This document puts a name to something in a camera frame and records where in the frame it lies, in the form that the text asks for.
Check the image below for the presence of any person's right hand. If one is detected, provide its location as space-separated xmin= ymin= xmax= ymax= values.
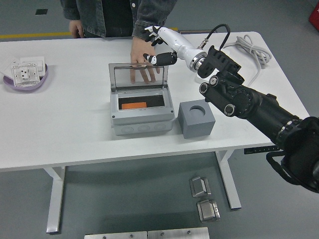
xmin=68 ymin=19 xmax=85 ymax=39

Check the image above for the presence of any person's left hand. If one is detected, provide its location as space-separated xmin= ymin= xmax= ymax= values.
xmin=130 ymin=36 xmax=161 ymax=85

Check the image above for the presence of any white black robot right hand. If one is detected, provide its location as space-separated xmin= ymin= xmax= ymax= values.
xmin=143 ymin=25 xmax=204 ymax=68

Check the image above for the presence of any smoky transparent box lid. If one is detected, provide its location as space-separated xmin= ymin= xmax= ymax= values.
xmin=108 ymin=62 xmax=169 ymax=92

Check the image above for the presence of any orange cylinder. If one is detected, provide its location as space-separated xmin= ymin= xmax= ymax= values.
xmin=121 ymin=101 xmax=147 ymax=110

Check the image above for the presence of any grey plastic junction box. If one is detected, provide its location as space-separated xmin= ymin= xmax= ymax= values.
xmin=110 ymin=86 xmax=175 ymax=136

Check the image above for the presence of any grey cube with round hole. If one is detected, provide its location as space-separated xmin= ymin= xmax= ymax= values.
xmin=178 ymin=99 xmax=215 ymax=139

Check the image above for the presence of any brown floor plate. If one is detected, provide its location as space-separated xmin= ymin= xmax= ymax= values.
xmin=179 ymin=30 xmax=217 ymax=35

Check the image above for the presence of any person's torso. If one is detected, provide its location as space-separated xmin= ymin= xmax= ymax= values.
xmin=76 ymin=0 xmax=150 ymax=38

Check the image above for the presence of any white power strip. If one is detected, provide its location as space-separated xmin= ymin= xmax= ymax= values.
xmin=195 ymin=46 xmax=230 ymax=84

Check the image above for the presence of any small white printed card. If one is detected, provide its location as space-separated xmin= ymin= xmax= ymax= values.
xmin=0 ymin=56 xmax=22 ymax=78

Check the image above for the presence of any purple bowl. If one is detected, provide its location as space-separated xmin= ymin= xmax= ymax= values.
xmin=2 ymin=64 xmax=52 ymax=94

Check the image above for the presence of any black table control panel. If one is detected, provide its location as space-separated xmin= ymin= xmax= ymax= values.
xmin=244 ymin=145 xmax=280 ymax=154

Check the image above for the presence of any red object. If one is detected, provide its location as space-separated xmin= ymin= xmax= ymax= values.
xmin=308 ymin=4 xmax=319 ymax=25

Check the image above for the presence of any white right table leg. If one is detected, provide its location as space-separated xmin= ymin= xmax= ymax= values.
xmin=215 ymin=149 xmax=242 ymax=212

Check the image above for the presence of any white table leg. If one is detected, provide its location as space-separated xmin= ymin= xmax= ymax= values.
xmin=215 ymin=149 xmax=242 ymax=212
xmin=42 ymin=166 xmax=67 ymax=235

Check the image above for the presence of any white left table leg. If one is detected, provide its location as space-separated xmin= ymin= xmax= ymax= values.
xmin=42 ymin=166 xmax=67 ymax=235

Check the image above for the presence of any flat metal plate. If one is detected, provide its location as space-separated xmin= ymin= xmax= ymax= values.
xmin=84 ymin=231 xmax=148 ymax=239

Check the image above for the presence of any plain white switch plate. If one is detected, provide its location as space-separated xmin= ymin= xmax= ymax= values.
xmin=20 ymin=56 xmax=46 ymax=75

